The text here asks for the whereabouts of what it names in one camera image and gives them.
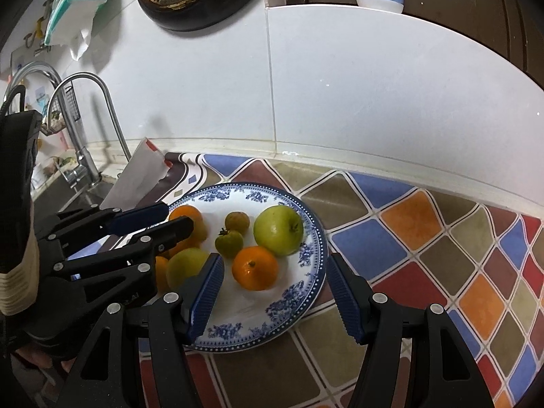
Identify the black wire rack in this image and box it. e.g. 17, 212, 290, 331
42, 85, 82, 137

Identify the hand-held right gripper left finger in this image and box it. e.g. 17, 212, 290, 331
64, 253, 225, 408

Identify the teal white tissue packet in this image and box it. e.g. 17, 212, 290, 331
45, 0, 117, 61

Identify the colourful diamond pattern table mat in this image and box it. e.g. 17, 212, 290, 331
136, 152, 544, 408

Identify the yellowish green apple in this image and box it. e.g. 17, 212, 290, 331
166, 247, 210, 290

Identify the person's left hand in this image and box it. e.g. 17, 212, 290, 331
17, 345, 75, 377

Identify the steel sink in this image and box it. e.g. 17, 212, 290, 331
34, 174, 117, 215

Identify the large green apple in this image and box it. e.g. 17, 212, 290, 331
254, 205, 305, 257

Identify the white paper packet red corner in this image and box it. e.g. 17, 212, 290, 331
100, 137, 173, 213

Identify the small brownish green fruit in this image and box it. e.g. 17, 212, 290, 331
225, 211, 251, 235

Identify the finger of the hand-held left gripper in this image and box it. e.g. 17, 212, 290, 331
36, 203, 170, 248
42, 216, 195, 280

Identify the blue patterned white plate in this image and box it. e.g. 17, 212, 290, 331
164, 182, 328, 353

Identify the chrome curved faucet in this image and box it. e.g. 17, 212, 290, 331
7, 62, 61, 94
46, 72, 132, 190

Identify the small green fruit dark calyx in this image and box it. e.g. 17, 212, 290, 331
215, 228, 245, 259

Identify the wall hook rail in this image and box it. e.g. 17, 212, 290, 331
23, 17, 55, 56

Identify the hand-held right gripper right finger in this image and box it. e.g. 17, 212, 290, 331
327, 253, 496, 408

